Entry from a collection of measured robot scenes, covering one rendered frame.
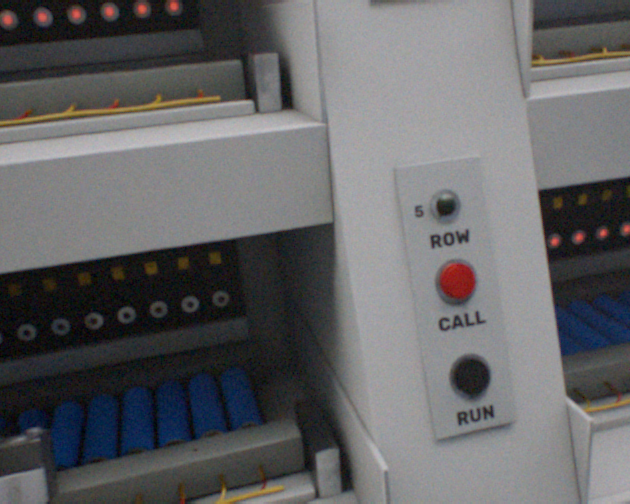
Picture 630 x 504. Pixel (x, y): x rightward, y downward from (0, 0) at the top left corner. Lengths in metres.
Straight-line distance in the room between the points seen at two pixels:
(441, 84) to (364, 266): 0.09
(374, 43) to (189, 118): 0.09
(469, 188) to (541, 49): 0.13
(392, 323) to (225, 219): 0.09
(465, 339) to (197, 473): 0.15
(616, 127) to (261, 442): 0.24
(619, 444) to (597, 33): 0.23
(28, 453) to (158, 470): 0.17
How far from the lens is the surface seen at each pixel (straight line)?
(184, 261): 0.44
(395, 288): 0.30
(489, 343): 0.31
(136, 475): 0.36
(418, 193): 0.30
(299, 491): 0.35
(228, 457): 0.36
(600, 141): 0.35
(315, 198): 0.30
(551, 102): 0.34
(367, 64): 0.30
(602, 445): 0.40
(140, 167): 0.28
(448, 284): 0.30
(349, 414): 0.33
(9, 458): 0.20
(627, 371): 0.44
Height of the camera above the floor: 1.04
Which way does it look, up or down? 2 degrees down
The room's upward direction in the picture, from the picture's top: 9 degrees counter-clockwise
